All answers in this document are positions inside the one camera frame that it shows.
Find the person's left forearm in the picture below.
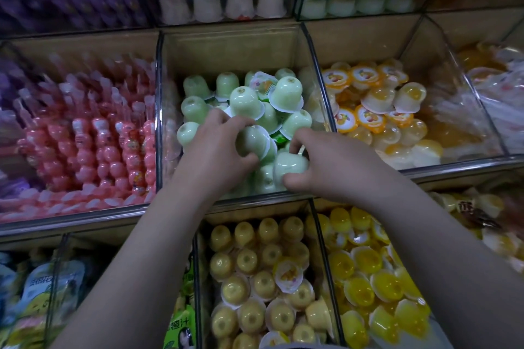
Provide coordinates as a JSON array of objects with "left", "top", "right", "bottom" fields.
[{"left": 49, "top": 189, "right": 222, "bottom": 349}]

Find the pile of orange-lid jelly cups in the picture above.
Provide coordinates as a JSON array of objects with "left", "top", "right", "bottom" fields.
[{"left": 321, "top": 58, "right": 447, "bottom": 170}]

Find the pile of yellow jelly cups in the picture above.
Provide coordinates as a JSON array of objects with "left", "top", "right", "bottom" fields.
[{"left": 315, "top": 206, "right": 431, "bottom": 349}]

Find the person's left hand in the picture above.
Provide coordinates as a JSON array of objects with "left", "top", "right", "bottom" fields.
[{"left": 168, "top": 107, "right": 261, "bottom": 207}]

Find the pile of pink jelly sticks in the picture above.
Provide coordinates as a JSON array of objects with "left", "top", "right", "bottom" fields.
[{"left": 0, "top": 50, "right": 158, "bottom": 223}]

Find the single green jelly cup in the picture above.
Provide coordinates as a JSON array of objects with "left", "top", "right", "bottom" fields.
[
  {"left": 272, "top": 148, "right": 311, "bottom": 190},
  {"left": 237, "top": 124, "right": 275, "bottom": 161}
]

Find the pile of green jelly cups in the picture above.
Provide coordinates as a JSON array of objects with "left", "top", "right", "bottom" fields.
[{"left": 176, "top": 67, "right": 316, "bottom": 197}]

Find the pile of pale yellow jelly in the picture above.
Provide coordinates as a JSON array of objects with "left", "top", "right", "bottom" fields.
[{"left": 206, "top": 215, "right": 332, "bottom": 349}]

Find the person's right forearm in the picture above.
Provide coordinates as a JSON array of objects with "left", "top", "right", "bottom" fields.
[{"left": 372, "top": 173, "right": 524, "bottom": 349}]

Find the person's right hand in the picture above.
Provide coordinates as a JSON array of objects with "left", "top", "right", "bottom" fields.
[{"left": 282, "top": 128, "right": 410, "bottom": 215}]

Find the pile of pale jelly pouches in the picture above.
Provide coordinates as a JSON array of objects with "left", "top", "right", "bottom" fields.
[{"left": 0, "top": 246, "right": 87, "bottom": 349}]

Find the pile of pastel jelly cups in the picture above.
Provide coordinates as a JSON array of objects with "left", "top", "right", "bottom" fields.
[{"left": 430, "top": 185, "right": 524, "bottom": 276}]

